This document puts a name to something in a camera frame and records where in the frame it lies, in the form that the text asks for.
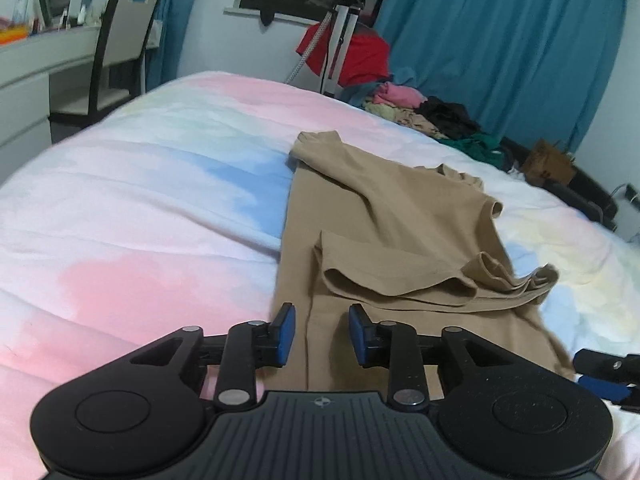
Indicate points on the tan t-shirt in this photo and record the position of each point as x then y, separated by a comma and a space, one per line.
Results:
400, 210

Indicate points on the silver tripod stand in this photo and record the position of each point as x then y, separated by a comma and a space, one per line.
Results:
336, 50

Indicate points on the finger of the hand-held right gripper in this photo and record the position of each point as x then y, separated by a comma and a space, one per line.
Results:
592, 361
600, 389

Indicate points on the wide blue curtain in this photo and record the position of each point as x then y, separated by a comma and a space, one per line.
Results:
500, 35

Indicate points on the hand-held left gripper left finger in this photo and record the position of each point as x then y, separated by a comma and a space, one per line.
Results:
285, 335

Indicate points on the pastel tie-dye blanket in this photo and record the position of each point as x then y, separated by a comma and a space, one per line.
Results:
125, 210

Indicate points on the blue garment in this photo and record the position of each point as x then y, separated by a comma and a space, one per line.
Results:
357, 94

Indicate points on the row of cosmetic bottles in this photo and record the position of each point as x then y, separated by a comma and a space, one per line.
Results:
65, 21

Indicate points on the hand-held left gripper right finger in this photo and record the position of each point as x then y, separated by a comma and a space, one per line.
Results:
357, 335

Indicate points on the orange tray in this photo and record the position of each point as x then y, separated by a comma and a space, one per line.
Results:
12, 36

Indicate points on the yellow garment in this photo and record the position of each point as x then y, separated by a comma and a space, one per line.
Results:
380, 109

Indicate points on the red cloth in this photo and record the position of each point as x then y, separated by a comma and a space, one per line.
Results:
365, 57

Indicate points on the green garment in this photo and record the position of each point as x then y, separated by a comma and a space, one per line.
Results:
480, 147

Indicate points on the pink garment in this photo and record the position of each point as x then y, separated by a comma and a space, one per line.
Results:
400, 95

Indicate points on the clear plastic bottle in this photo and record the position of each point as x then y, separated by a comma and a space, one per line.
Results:
22, 7

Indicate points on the narrow blue curtain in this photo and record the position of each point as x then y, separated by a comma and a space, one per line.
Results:
170, 25

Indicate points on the beige black chair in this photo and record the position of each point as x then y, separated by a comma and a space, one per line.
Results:
130, 20

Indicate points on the small black hanging object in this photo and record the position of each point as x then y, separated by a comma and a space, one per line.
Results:
267, 14

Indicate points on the black sofa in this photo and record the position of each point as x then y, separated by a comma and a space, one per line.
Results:
595, 205

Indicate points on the brown paper bag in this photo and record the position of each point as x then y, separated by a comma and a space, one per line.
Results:
547, 165

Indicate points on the white vanity desk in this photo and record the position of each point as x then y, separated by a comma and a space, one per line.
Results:
25, 85

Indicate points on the tan patterned garment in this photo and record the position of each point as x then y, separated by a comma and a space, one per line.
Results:
415, 122

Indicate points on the black garment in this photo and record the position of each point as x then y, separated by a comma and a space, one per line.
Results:
450, 115

